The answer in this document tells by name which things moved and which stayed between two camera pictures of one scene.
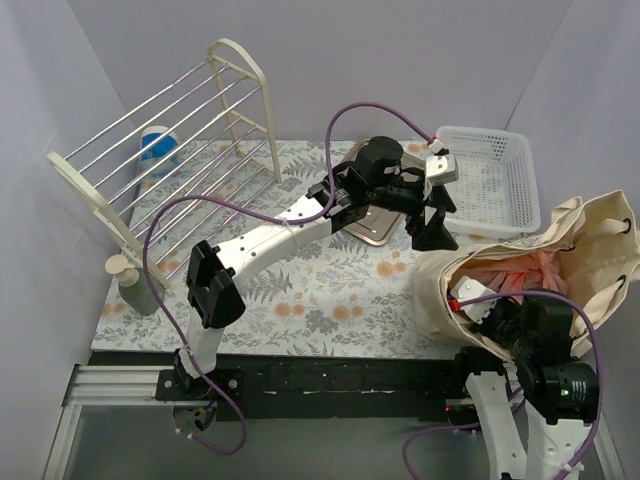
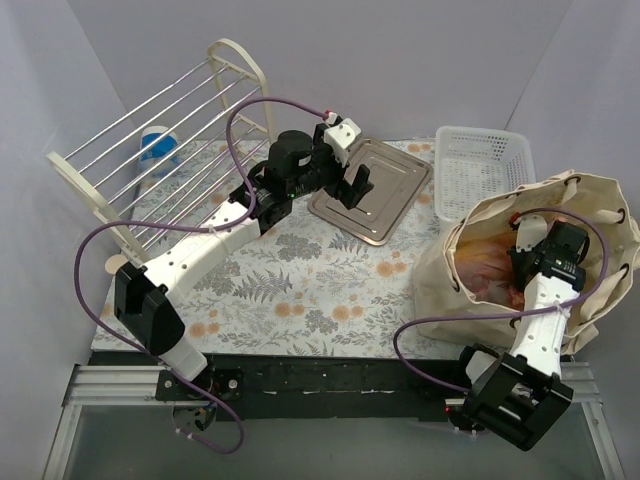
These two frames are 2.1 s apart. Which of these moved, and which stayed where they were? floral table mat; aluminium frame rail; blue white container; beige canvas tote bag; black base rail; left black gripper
Moved: left black gripper; beige canvas tote bag
Stayed: black base rail; floral table mat; blue white container; aluminium frame rail
